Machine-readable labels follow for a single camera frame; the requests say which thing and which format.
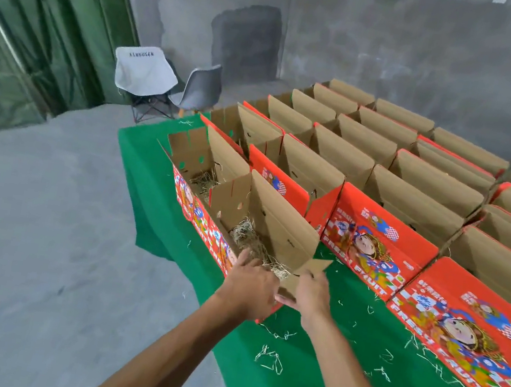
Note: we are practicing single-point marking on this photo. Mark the person's left hand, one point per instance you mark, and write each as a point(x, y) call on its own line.
point(248, 291)

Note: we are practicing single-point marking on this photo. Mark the person's right hand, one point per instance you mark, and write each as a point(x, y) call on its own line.
point(308, 301)

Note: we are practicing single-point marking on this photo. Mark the handful of shredded filler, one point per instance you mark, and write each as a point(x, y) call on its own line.
point(204, 183)
point(252, 244)

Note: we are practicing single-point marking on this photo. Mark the red printed cardboard box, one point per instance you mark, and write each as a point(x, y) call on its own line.
point(276, 218)
point(190, 147)

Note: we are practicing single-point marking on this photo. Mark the group of red fruit boxes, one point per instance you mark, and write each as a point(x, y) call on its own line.
point(410, 196)

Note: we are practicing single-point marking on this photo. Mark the person's right forearm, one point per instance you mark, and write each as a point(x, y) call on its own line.
point(355, 386)

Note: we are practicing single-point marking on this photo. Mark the person's left forearm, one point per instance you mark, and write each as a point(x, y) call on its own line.
point(172, 356)

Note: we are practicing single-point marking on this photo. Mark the grey plastic chair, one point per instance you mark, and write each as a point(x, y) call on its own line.
point(199, 90)

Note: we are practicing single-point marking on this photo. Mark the white plastic chair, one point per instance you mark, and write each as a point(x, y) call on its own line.
point(144, 72)

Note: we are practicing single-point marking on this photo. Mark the green tarp curtain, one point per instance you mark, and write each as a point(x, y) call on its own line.
point(42, 12)

